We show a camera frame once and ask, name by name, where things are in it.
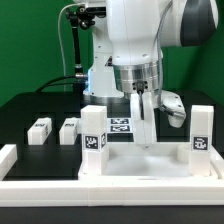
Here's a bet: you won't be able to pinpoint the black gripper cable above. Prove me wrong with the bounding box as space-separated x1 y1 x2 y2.
133 0 178 121

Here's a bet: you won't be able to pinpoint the fiducial marker plate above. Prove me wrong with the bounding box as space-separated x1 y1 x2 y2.
107 118 132 134

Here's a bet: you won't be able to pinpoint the black cables on table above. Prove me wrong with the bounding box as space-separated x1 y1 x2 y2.
34 74 89 93

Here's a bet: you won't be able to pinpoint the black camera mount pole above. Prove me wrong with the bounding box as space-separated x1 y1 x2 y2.
66 6 95 74

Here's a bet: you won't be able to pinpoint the white desk top tray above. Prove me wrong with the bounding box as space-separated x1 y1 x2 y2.
78 142 224 181

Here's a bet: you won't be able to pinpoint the camera on mount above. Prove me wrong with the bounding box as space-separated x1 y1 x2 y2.
85 0 106 14

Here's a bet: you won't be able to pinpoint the white cable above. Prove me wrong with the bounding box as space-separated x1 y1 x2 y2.
57 3 81 93

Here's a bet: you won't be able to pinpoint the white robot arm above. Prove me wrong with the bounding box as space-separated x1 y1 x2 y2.
84 0 218 146

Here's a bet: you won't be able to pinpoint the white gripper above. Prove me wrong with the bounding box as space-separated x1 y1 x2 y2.
130 91 186 146

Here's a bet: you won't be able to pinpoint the white U-shaped fence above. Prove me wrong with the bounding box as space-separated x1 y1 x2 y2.
0 143 224 208

